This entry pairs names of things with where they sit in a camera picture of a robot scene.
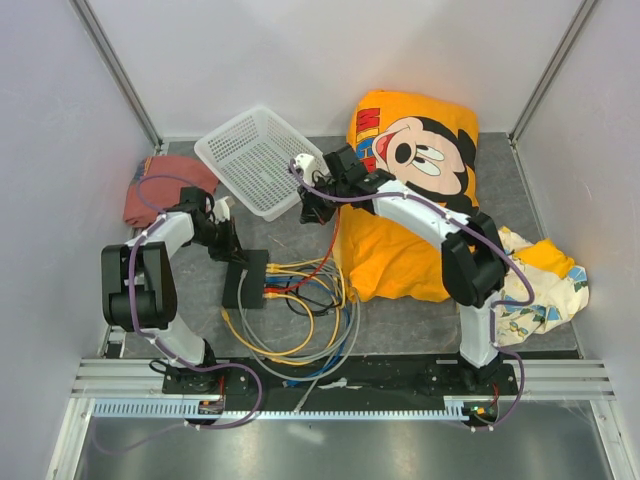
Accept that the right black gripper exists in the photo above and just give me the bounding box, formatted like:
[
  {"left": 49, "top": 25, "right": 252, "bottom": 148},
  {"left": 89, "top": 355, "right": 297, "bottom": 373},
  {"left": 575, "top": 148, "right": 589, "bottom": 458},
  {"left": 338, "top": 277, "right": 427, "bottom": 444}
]
[{"left": 298, "top": 173, "right": 348, "bottom": 225}]

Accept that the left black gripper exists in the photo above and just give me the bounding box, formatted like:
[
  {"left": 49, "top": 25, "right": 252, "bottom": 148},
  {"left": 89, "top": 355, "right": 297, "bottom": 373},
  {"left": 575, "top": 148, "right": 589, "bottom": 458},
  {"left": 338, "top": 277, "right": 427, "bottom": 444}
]
[{"left": 189, "top": 217, "right": 247, "bottom": 264}]

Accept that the black network switch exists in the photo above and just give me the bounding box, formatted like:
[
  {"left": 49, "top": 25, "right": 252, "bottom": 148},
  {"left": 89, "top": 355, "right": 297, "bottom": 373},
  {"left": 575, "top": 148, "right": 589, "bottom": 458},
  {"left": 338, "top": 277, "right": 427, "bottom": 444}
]
[{"left": 221, "top": 249, "right": 270, "bottom": 310}]

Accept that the red ethernet cable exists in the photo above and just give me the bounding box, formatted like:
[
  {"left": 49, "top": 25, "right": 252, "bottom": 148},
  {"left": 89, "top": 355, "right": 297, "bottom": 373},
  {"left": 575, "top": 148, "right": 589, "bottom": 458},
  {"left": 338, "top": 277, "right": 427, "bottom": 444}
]
[{"left": 263, "top": 209, "right": 344, "bottom": 295}]

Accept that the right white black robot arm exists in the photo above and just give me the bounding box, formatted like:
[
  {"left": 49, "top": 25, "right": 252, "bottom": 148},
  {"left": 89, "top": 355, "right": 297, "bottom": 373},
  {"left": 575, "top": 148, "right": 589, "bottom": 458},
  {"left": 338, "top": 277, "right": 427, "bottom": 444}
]
[{"left": 289, "top": 145, "right": 508, "bottom": 394}]

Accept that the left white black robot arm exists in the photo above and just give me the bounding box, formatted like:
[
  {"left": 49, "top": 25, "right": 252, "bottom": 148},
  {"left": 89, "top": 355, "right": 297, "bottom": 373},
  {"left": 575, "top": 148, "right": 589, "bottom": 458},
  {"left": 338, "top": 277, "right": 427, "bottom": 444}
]
[{"left": 101, "top": 186, "right": 248, "bottom": 393}]

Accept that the white plastic basket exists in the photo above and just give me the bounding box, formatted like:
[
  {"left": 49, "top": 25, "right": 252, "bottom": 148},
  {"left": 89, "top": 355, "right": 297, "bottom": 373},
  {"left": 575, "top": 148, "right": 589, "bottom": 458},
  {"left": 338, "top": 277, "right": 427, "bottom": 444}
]
[{"left": 194, "top": 106, "right": 321, "bottom": 222}]

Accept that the folded red shirt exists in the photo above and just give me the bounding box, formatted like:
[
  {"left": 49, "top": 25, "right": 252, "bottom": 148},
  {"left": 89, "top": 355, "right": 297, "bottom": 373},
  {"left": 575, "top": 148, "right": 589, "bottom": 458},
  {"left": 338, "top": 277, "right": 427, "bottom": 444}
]
[{"left": 123, "top": 155, "right": 219, "bottom": 228}]

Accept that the orange Mickey Mouse shirt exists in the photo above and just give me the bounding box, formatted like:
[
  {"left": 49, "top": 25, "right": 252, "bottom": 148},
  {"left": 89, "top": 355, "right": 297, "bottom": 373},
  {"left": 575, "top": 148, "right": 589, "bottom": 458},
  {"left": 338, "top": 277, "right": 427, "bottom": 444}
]
[{"left": 335, "top": 90, "right": 479, "bottom": 302}]

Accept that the cream patterned cloth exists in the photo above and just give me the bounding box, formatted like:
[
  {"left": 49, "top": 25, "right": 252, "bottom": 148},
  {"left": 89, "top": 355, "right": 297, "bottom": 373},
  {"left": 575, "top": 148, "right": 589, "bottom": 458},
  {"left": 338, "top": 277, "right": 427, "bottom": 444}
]
[{"left": 477, "top": 226, "right": 590, "bottom": 348}]

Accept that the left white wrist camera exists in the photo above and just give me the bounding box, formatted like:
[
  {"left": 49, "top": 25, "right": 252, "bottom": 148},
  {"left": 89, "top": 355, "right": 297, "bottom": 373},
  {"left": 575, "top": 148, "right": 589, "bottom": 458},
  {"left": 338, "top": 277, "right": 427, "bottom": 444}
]
[{"left": 211, "top": 196, "right": 235, "bottom": 224}]

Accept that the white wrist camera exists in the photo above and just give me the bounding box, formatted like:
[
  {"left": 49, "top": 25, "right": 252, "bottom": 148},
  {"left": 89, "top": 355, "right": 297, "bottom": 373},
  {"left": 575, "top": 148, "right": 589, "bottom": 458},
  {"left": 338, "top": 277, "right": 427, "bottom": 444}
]
[
  {"left": 211, "top": 196, "right": 235, "bottom": 224},
  {"left": 293, "top": 153, "right": 322, "bottom": 185}
]

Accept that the blue ethernet cable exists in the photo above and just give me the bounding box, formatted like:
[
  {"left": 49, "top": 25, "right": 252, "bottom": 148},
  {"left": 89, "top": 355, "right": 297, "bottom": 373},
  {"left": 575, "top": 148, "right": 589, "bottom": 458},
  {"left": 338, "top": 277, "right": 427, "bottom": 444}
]
[{"left": 264, "top": 272, "right": 357, "bottom": 386}]

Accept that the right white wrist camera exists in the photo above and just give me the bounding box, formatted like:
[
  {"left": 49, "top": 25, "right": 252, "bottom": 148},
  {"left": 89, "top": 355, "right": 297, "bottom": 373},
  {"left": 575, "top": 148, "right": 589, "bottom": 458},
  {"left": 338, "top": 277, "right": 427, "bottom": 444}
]
[{"left": 293, "top": 153, "right": 322, "bottom": 185}]

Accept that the yellow ethernet cable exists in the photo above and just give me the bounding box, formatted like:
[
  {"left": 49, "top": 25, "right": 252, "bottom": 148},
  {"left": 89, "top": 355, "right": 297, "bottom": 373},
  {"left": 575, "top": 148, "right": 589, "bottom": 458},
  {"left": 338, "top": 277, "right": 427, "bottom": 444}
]
[{"left": 219, "top": 257, "right": 351, "bottom": 366}]

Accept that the black cable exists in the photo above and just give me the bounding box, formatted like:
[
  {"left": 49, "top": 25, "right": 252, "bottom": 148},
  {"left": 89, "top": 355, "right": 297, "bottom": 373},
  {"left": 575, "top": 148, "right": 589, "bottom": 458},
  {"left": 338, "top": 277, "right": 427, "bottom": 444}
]
[{"left": 279, "top": 287, "right": 346, "bottom": 317}]

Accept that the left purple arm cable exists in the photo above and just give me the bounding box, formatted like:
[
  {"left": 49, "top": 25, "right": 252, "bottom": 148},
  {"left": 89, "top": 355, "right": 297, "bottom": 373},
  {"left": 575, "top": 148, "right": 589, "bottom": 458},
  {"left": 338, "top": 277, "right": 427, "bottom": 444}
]
[{"left": 89, "top": 173, "right": 263, "bottom": 454}]

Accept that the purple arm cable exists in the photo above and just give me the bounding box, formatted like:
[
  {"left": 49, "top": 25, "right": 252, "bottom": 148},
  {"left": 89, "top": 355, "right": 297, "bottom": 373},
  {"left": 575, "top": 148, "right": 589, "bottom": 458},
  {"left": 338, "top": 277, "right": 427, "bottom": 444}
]
[
  {"left": 288, "top": 158, "right": 536, "bottom": 432},
  {"left": 89, "top": 173, "right": 263, "bottom": 454}
]

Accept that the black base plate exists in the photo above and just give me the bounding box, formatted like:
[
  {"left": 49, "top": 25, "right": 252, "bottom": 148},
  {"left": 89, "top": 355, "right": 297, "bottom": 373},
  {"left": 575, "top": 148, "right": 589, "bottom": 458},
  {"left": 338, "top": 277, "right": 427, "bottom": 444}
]
[{"left": 150, "top": 354, "right": 518, "bottom": 398}]

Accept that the grey slotted cable duct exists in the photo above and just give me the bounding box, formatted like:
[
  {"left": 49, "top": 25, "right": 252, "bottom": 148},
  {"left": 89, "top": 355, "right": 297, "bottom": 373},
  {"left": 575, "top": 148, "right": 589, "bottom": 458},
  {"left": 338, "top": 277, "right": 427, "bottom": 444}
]
[{"left": 92, "top": 398, "right": 469, "bottom": 421}]

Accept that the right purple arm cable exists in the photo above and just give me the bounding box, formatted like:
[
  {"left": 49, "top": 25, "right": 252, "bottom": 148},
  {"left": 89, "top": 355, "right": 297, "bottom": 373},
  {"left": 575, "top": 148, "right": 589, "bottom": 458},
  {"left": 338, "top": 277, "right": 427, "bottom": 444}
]
[{"left": 288, "top": 158, "right": 536, "bottom": 432}]

